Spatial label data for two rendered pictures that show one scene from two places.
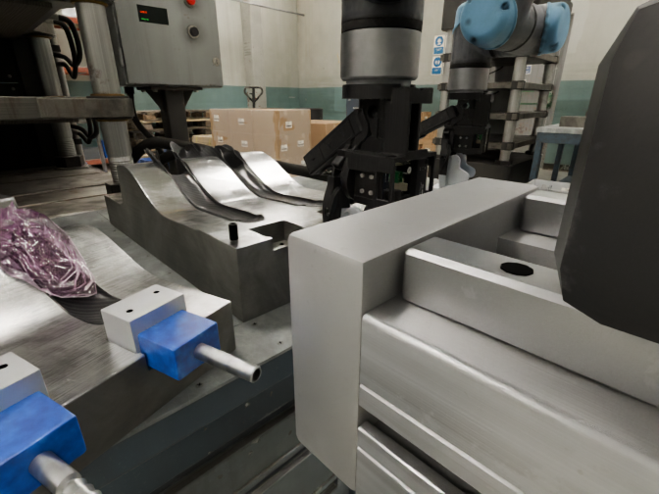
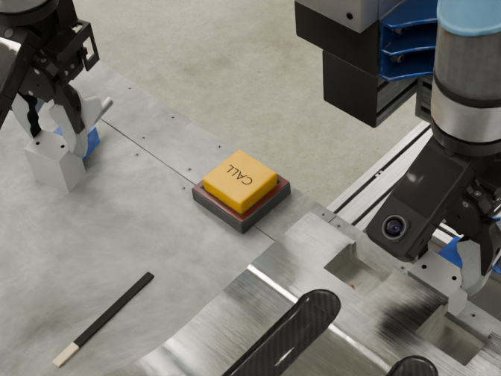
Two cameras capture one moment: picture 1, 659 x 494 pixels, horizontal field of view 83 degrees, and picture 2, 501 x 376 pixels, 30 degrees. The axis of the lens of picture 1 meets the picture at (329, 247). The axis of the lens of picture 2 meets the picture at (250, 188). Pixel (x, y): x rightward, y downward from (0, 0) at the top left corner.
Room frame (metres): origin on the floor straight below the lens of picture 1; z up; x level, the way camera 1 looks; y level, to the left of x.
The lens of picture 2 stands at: (0.56, 0.51, 1.60)
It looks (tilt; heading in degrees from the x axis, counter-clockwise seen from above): 48 degrees down; 273
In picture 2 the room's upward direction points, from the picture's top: 7 degrees counter-clockwise
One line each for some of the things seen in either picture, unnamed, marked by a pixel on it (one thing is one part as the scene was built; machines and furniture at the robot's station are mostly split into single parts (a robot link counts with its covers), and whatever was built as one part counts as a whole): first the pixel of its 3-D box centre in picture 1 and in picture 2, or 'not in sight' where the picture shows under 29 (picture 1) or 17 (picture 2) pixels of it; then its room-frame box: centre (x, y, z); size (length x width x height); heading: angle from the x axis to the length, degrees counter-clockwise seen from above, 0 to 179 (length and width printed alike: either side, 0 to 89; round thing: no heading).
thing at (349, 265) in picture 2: not in sight; (359, 279); (0.50, -0.02, 0.87); 0.05 x 0.05 x 0.04; 44
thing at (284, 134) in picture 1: (261, 147); not in sight; (4.91, 0.87, 0.47); 1.22 x 0.80 x 0.94; 52
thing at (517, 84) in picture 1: (499, 100); not in sight; (4.75, -2.02, 1.03); 1.54 x 0.94 x 2.06; 138
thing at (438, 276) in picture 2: not in sight; (465, 259); (0.38, -0.06, 0.83); 0.13 x 0.05 x 0.05; 43
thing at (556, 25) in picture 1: (525, 29); not in sight; (0.73, -0.33, 1.14); 0.11 x 0.11 x 0.08; 45
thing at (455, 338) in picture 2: (278, 243); (453, 343); (0.42, 0.06, 0.87); 0.05 x 0.05 x 0.04; 44
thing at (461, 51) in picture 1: (475, 36); not in sight; (0.81, -0.28, 1.14); 0.09 x 0.08 x 0.11; 45
